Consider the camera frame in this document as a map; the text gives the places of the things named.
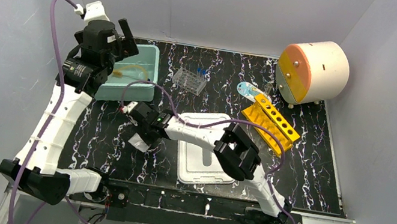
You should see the small white plastic bag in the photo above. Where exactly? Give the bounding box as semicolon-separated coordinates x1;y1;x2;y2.
128;133;150;153

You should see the white plastic box lid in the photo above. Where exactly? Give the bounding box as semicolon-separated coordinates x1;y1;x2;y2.
177;112;235;184

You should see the clear plastic well plate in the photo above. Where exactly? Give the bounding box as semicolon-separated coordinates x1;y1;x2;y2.
172;68;207;95

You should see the clear test tube blue cap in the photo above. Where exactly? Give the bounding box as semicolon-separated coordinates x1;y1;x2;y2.
196;67;207;80

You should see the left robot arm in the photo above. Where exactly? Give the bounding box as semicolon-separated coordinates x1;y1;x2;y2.
0;19;139;205

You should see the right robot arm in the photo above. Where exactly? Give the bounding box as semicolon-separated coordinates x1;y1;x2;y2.
121;101;291;224

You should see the teal plastic bin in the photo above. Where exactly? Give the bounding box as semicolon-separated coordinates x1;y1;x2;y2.
94;44;159;101

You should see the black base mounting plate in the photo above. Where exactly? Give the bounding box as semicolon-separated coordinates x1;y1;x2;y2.
70;179;303;224

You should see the blue packaged item card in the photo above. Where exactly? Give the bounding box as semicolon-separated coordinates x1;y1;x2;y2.
237;81;271;102

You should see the yellow test tube rack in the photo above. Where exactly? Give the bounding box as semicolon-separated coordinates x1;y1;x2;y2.
241;94;300;151

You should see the cylindrical drawer cabinet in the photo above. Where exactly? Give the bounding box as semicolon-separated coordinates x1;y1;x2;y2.
275;41;350;109

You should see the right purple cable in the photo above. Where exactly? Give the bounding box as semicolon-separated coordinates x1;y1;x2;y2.
99;76;318;224

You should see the purple cable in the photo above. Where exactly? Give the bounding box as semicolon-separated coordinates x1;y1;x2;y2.
5;0;89;224
99;76;318;224

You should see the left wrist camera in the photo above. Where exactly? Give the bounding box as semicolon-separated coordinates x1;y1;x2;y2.
74;1;111;23

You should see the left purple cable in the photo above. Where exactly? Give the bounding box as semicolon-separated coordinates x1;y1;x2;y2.
5;0;89;224

